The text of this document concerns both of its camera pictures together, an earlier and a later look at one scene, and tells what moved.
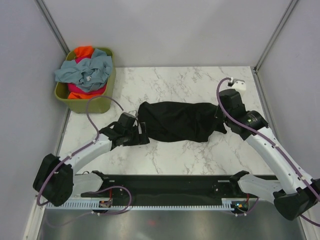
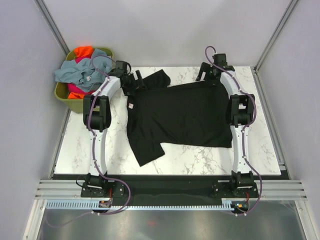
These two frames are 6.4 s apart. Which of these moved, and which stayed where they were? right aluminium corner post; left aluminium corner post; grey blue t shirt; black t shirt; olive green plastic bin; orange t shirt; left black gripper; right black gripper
Moved: black t shirt; left black gripper; right black gripper
Stayed: grey blue t shirt; orange t shirt; left aluminium corner post; olive green plastic bin; right aluminium corner post
